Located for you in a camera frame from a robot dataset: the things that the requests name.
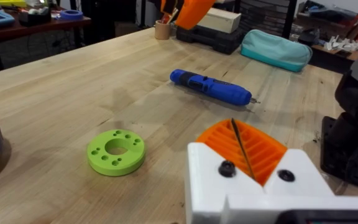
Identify blue electric screwdriver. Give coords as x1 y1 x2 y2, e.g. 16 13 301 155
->
169 68 261 107

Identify black box with small items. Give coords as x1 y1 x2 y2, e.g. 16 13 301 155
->
18 5 52 27

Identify heap of clutter on bench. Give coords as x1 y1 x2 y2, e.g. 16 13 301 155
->
293 0 358 60

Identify black tool case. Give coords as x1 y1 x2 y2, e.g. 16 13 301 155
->
175 24 246 55

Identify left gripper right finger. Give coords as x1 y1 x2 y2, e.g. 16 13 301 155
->
231 118 336 197

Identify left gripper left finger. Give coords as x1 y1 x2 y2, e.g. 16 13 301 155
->
185 118 264 224

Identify green disc with holes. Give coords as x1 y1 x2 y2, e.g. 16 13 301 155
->
86 129 147 177

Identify dark wooden side table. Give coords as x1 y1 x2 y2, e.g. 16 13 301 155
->
0 8 92 77

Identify wooden cup with pencils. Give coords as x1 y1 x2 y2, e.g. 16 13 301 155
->
154 7 179 41

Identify beige cardboard box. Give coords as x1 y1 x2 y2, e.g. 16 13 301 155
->
196 7 242 34

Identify blue tape roll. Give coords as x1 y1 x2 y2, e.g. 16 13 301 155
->
57 9 85 22

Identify teal zip pouch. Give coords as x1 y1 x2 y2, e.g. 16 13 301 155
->
240 29 313 73

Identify black stacked crates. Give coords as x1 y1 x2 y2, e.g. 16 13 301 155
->
239 0 298 39

